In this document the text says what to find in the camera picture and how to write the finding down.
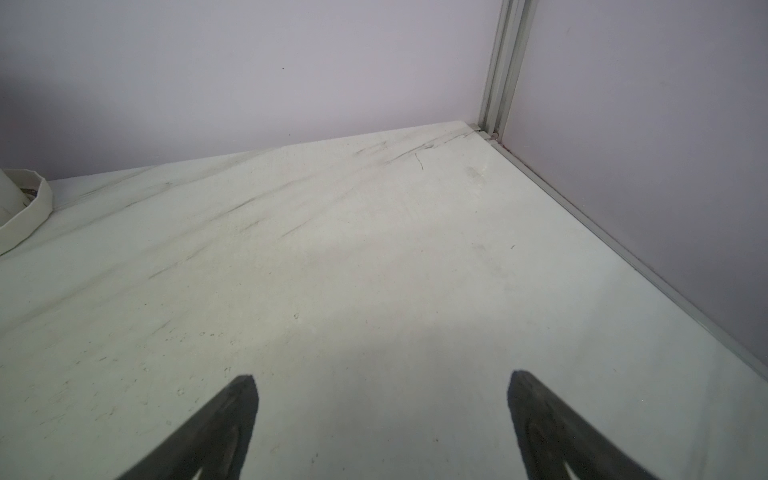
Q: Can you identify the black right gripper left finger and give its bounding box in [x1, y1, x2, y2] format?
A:
[121, 375, 259, 479]

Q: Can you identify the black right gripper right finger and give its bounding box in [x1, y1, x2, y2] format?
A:
[507, 370, 655, 479]

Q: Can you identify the white plant pot with saucer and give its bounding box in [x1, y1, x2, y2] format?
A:
[1, 169, 53, 254]

